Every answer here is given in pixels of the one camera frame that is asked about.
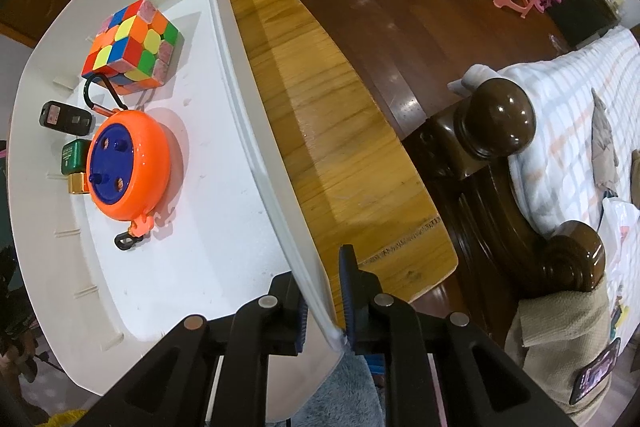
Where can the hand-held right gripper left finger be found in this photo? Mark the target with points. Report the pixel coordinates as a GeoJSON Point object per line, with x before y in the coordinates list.
{"type": "Point", "coordinates": [302, 327]}

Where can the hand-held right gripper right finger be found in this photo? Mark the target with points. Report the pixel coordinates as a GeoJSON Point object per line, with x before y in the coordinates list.
{"type": "Point", "coordinates": [347, 302]}

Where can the black car key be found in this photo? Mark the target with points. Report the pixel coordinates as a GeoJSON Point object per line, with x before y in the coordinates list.
{"type": "Point", "coordinates": [60, 117]}

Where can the orange reel with blue centre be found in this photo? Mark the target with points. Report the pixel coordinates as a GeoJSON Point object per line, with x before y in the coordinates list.
{"type": "Point", "coordinates": [150, 157]}

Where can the white plastic bin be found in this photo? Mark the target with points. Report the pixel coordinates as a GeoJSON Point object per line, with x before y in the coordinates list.
{"type": "Point", "coordinates": [210, 107]}

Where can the multicoloured puzzle cube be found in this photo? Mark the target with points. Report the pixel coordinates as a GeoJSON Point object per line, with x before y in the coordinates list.
{"type": "Point", "coordinates": [130, 42]}

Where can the grey fluffy rug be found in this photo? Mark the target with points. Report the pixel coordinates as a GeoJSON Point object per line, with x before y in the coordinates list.
{"type": "Point", "coordinates": [335, 392]}

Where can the green bottle with gold cap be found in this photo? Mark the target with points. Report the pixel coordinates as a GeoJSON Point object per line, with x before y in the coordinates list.
{"type": "Point", "coordinates": [75, 157]}

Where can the beige towel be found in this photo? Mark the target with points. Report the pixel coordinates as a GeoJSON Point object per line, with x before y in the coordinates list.
{"type": "Point", "coordinates": [550, 337]}

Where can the black smartphone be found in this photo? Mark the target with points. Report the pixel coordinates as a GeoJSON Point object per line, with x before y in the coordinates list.
{"type": "Point", "coordinates": [597, 369]}

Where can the white plastic bag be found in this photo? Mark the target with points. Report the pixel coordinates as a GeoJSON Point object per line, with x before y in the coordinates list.
{"type": "Point", "coordinates": [622, 247]}

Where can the striped white blanket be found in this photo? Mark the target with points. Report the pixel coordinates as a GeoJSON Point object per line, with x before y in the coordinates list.
{"type": "Point", "coordinates": [565, 107]}

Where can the brown cloth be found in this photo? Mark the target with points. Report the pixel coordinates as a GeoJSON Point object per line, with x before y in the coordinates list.
{"type": "Point", "coordinates": [607, 167]}

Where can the grey cloth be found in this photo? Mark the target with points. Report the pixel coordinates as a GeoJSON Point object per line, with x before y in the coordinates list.
{"type": "Point", "coordinates": [601, 112]}

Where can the dark wooden cabinet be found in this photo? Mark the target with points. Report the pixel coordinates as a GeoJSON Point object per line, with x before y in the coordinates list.
{"type": "Point", "coordinates": [585, 7]}

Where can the dark wooden bed frame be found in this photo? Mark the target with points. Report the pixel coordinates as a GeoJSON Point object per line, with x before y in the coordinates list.
{"type": "Point", "coordinates": [500, 117]}

